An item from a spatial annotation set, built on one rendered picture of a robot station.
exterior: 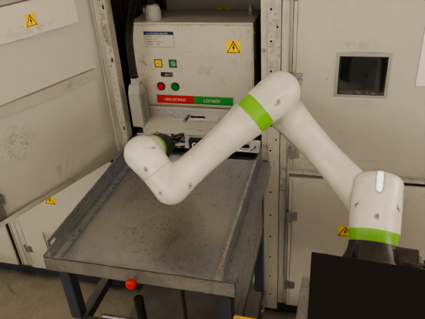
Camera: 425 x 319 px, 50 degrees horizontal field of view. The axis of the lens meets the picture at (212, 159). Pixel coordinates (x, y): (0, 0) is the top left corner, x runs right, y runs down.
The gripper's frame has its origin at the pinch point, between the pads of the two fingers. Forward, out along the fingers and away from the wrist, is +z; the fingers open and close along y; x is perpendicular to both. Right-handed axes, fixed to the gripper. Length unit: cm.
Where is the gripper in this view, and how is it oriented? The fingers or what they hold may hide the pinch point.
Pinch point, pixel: (179, 138)
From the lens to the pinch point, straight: 170.9
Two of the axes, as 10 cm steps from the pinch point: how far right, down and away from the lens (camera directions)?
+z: 2.5, -1.8, 9.5
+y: 9.7, 0.7, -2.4
